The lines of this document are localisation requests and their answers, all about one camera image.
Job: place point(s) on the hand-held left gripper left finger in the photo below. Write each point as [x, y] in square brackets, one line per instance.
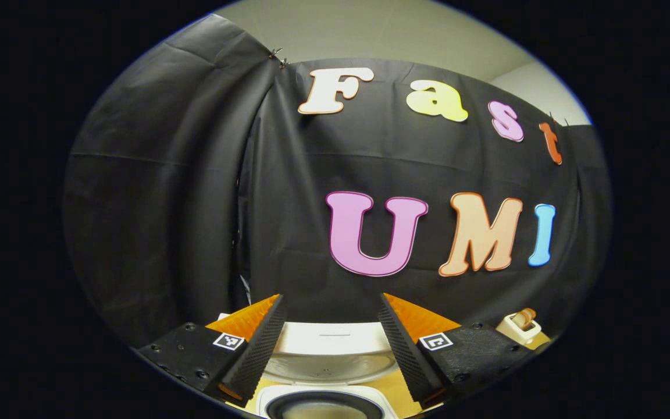
[259, 355]

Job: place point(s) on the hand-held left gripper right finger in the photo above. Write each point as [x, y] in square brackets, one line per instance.
[407, 355]

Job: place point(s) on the white rice cooker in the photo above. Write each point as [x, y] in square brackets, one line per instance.
[329, 349]

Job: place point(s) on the white toaster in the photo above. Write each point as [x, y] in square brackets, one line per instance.
[518, 333]

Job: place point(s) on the brown toast slice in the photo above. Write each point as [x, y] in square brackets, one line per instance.
[524, 318]

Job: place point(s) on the black backdrop cloth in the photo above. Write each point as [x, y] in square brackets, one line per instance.
[166, 203]

